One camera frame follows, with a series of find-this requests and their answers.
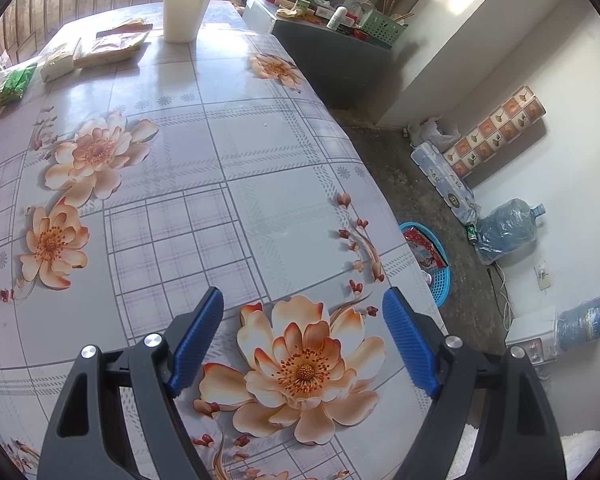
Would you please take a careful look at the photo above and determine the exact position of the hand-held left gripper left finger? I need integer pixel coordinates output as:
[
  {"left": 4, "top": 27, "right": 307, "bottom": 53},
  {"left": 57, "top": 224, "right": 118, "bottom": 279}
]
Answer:
[{"left": 36, "top": 286, "right": 225, "bottom": 480}]

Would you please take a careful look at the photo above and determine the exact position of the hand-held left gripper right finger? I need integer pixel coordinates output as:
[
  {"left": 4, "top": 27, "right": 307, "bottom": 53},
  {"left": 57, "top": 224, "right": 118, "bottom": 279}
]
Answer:
[{"left": 381, "top": 286, "right": 567, "bottom": 480}]

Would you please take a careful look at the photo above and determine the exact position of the blue plastic basket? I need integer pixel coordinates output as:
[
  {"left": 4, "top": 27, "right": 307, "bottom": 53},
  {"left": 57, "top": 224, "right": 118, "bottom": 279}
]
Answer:
[{"left": 399, "top": 221, "right": 453, "bottom": 308}]

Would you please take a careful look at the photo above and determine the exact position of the white water dispenser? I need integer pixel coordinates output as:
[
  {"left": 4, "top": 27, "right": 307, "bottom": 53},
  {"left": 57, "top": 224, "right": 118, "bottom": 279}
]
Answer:
[{"left": 505, "top": 310, "right": 563, "bottom": 366}]

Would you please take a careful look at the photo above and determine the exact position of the plastic wrapped water jug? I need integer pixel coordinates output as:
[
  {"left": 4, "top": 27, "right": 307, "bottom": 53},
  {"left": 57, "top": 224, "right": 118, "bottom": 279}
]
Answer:
[{"left": 475, "top": 198, "right": 547, "bottom": 266}]

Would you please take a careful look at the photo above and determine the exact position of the wrapped paper roll pack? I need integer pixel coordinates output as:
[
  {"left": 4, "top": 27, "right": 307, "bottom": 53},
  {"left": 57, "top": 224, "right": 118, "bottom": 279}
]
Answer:
[{"left": 411, "top": 142, "right": 481, "bottom": 226}]

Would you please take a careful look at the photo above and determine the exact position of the blue water jug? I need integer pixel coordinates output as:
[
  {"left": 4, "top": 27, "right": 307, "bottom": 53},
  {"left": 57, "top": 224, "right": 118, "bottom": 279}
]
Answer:
[{"left": 555, "top": 295, "right": 600, "bottom": 353}]

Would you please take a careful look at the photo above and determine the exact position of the crumpled white plastic bag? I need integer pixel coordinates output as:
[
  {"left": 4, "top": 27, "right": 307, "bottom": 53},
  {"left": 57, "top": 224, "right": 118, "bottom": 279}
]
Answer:
[{"left": 407, "top": 117, "right": 462, "bottom": 153}]

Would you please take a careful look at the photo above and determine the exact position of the tile print roll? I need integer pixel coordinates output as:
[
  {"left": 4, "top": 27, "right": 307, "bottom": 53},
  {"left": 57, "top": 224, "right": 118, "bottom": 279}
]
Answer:
[{"left": 441, "top": 86, "right": 548, "bottom": 178}]

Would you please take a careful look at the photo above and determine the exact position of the grey cabinet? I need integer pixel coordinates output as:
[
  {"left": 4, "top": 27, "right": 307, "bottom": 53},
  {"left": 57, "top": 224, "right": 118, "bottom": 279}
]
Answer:
[{"left": 242, "top": 0, "right": 411, "bottom": 110}]

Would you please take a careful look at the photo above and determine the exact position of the brown flat packet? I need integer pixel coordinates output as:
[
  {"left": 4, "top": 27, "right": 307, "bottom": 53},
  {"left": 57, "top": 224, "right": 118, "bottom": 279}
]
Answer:
[{"left": 72, "top": 30, "right": 152, "bottom": 68}]

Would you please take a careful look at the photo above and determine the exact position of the small white box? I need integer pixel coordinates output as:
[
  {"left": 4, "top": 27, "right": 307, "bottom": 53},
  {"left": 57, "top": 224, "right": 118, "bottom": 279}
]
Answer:
[{"left": 40, "top": 42, "right": 81, "bottom": 82}]

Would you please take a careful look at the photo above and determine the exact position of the small green packet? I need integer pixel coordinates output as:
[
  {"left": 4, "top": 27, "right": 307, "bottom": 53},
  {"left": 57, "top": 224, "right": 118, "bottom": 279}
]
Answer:
[{"left": 0, "top": 64, "right": 38, "bottom": 106}]

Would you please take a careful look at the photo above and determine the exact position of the green plastic crate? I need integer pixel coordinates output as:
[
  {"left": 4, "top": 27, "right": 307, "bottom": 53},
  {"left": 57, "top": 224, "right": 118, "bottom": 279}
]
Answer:
[{"left": 358, "top": 10, "right": 408, "bottom": 50}]

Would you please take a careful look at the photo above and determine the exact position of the thin brown packet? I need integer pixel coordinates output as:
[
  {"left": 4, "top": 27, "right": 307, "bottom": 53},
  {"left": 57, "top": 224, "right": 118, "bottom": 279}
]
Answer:
[{"left": 97, "top": 17, "right": 153, "bottom": 36}]

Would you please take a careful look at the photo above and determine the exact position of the white paper cup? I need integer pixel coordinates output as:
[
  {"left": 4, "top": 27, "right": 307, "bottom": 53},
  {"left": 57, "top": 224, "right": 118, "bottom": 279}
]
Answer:
[{"left": 161, "top": 0, "right": 217, "bottom": 43}]

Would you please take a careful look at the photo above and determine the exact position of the wall outlet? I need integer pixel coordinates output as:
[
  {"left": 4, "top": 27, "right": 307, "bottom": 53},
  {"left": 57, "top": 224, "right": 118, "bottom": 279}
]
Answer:
[{"left": 534, "top": 260, "right": 553, "bottom": 291}]

